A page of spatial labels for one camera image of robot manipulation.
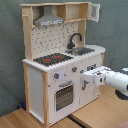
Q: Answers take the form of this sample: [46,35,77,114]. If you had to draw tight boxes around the wooden toy kitchen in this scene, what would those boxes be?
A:
[22,2,105,128]

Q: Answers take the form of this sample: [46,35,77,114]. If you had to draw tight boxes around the right red stove knob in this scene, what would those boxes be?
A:
[72,66,78,72]

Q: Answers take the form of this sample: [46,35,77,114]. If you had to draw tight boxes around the white oven door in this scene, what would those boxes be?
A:
[55,81,74,112]

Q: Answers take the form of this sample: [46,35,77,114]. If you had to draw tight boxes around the grey range hood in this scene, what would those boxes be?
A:
[35,6,64,27]

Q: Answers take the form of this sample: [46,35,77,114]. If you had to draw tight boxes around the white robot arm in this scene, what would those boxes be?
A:
[82,66,128,100]

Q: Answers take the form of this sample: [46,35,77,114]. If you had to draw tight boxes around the red stove knob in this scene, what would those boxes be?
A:
[54,73,60,79]
[72,66,78,72]

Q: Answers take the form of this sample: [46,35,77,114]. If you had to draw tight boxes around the black toy stovetop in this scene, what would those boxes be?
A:
[34,53,70,66]

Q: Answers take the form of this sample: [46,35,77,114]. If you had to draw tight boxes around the left red stove knob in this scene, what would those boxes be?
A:
[54,73,60,79]

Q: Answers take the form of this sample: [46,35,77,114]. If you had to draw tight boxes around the black toy faucet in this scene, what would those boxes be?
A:
[67,33,82,49]

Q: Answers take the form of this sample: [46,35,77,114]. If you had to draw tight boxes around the white cabinet door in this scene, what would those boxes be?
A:
[80,55,102,106]

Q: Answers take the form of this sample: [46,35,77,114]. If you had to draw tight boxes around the grey toy sink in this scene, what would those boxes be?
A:
[66,47,94,56]

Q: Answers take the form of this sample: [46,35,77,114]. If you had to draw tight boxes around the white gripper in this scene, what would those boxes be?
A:
[82,66,110,86]

